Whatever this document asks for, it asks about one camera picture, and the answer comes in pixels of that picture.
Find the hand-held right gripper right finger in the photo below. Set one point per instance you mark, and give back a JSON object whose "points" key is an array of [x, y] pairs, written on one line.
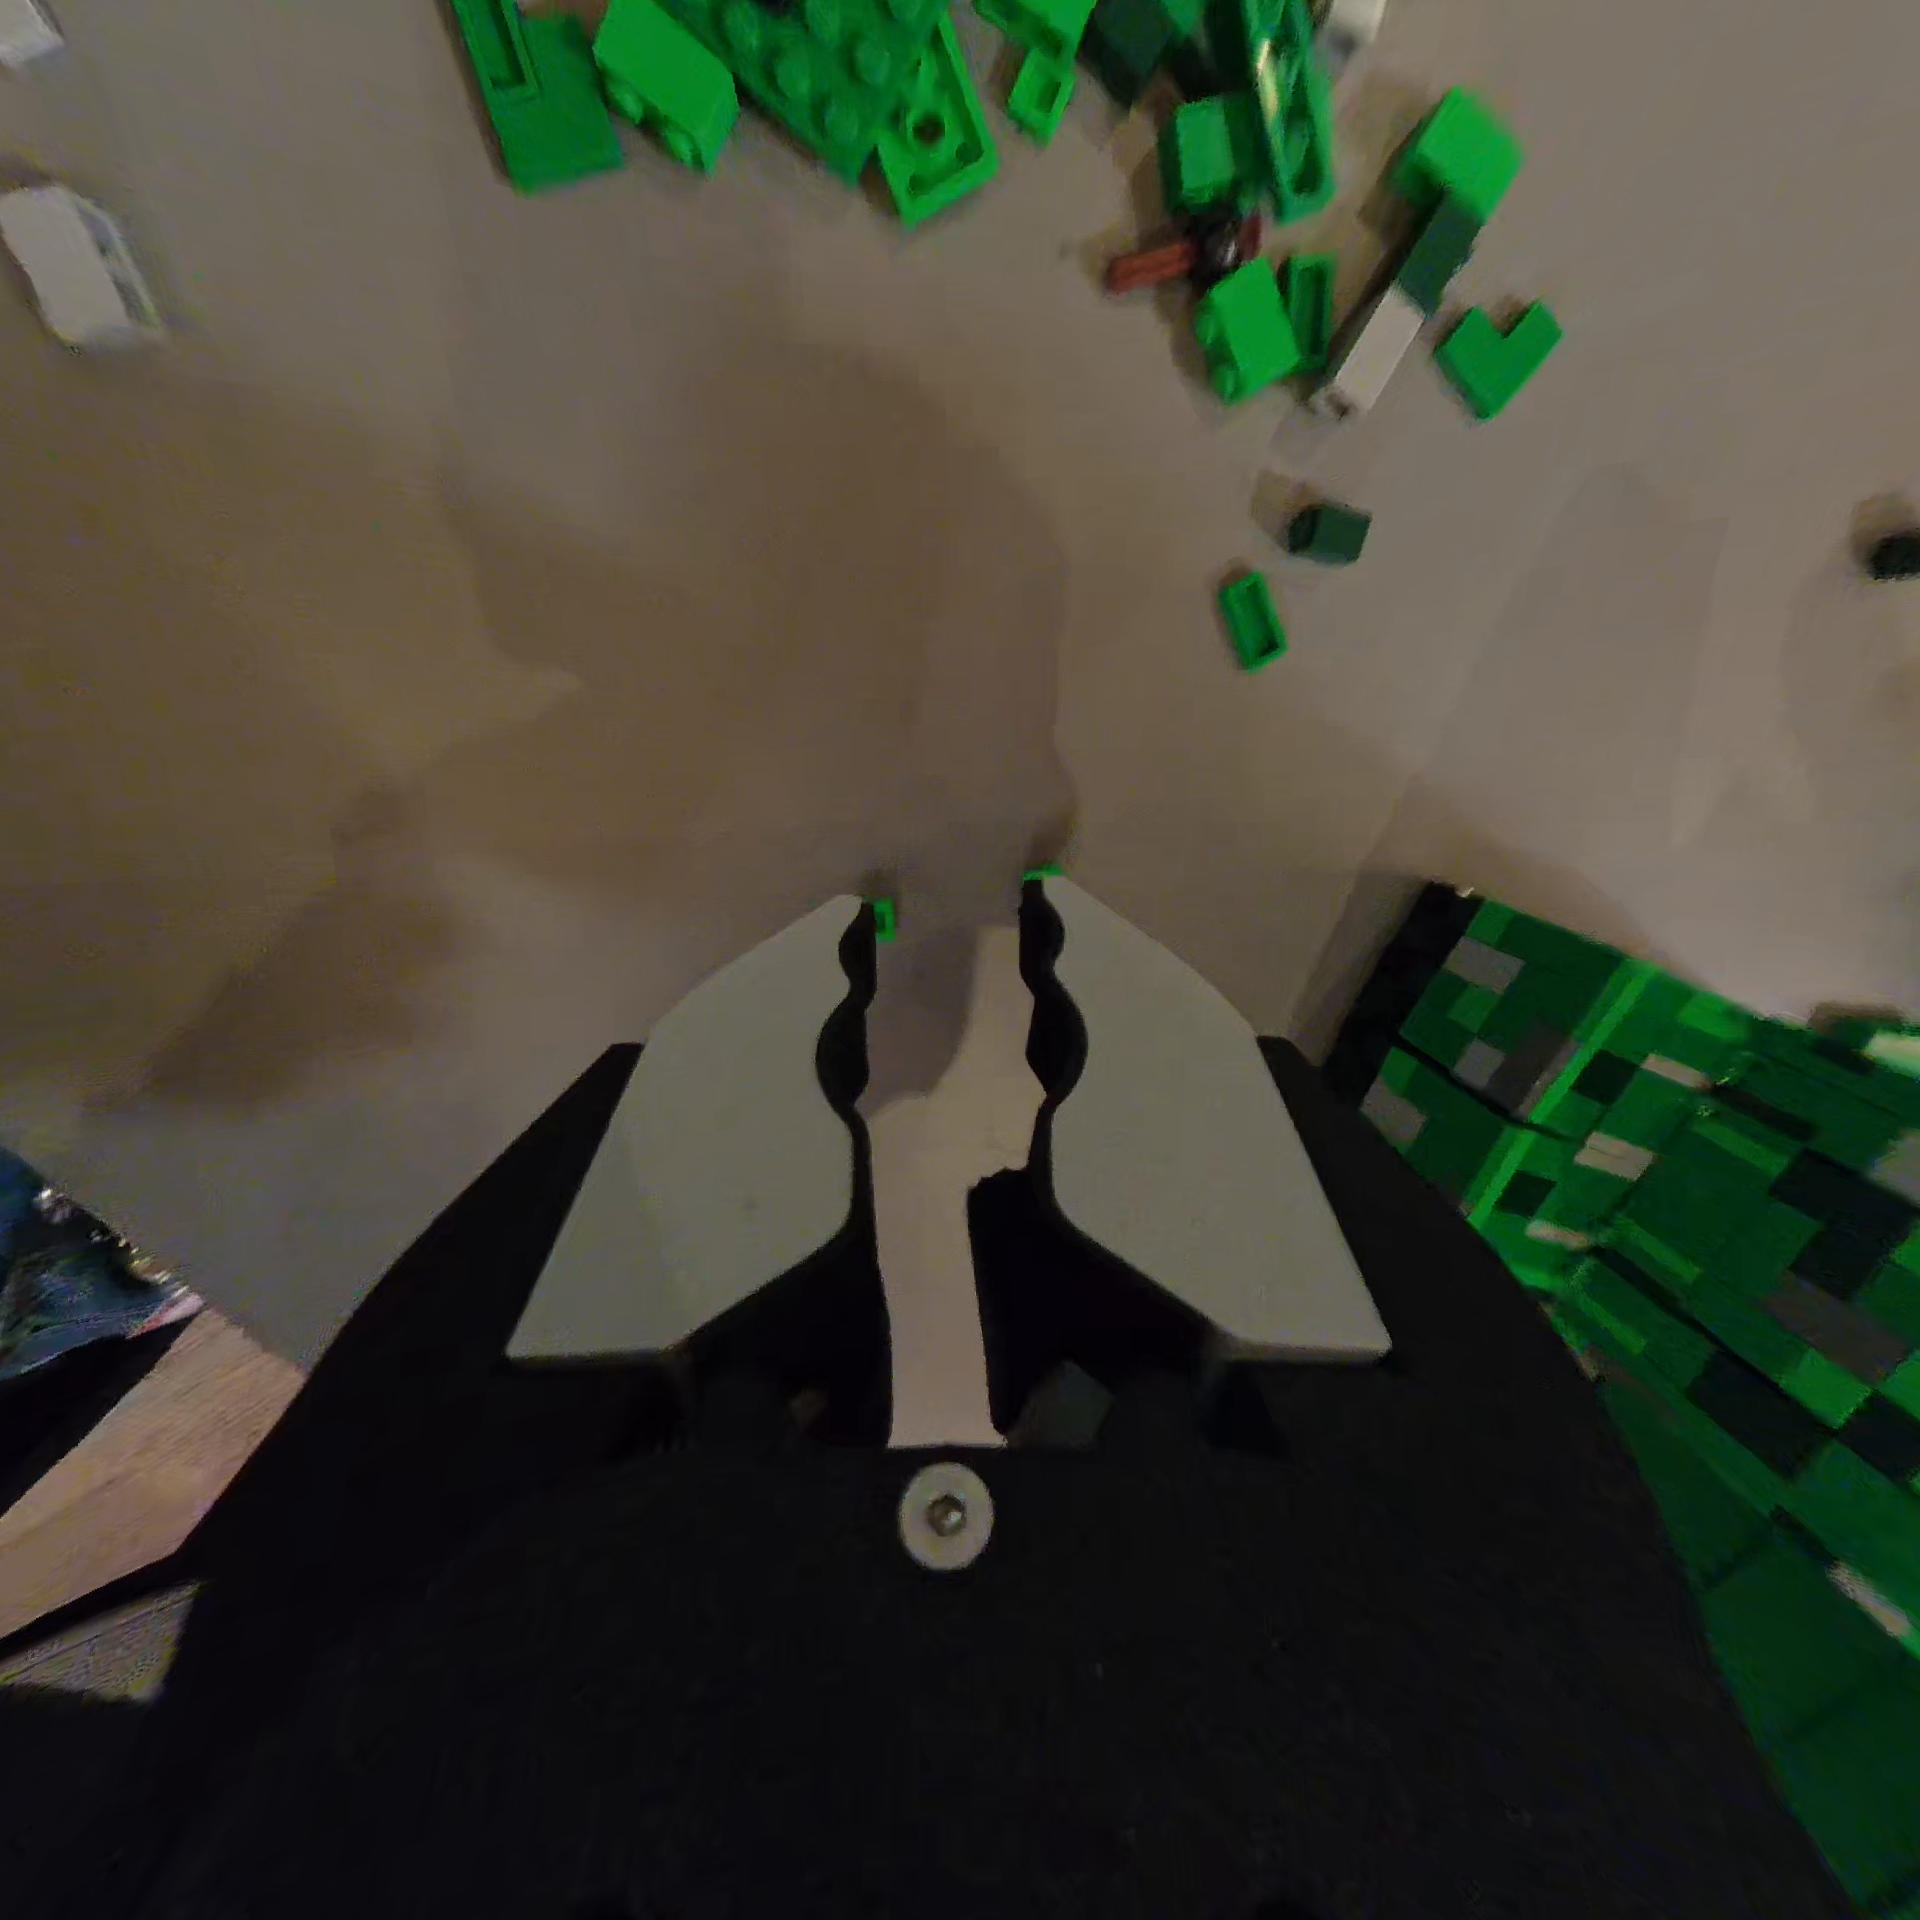
{"points": [[1200, 1170]]}

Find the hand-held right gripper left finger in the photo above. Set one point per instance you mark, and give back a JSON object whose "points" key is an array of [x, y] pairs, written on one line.
{"points": [[704, 1170]]}

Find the grey desk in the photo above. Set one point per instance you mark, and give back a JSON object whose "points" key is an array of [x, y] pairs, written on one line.
{"points": [[600, 600]]}

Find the green mosaic block build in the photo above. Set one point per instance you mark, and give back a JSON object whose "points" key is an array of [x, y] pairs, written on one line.
{"points": [[1650, 1200]]}

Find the green hollow tile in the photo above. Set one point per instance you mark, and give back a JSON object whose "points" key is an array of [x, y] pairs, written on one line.
{"points": [[1254, 617]]}

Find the dark green cube brick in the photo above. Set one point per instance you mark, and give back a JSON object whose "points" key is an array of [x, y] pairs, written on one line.
{"points": [[1328, 534]]}

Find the pile of green bricks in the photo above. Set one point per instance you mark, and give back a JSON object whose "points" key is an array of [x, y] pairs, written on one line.
{"points": [[1245, 322]]}

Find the green L-shaped plate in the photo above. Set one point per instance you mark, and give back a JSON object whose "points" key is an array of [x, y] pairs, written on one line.
{"points": [[1494, 360]]}

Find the brown lever piece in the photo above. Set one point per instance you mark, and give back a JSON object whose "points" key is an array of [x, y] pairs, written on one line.
{"points": [[1172, 263]]}

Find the clear white slope brick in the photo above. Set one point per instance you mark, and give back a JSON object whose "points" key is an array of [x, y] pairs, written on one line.
{"points": [[76, 270]]}

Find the large green studded plate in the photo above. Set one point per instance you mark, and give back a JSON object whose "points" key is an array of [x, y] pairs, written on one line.
{"points": [[810, 68]]}

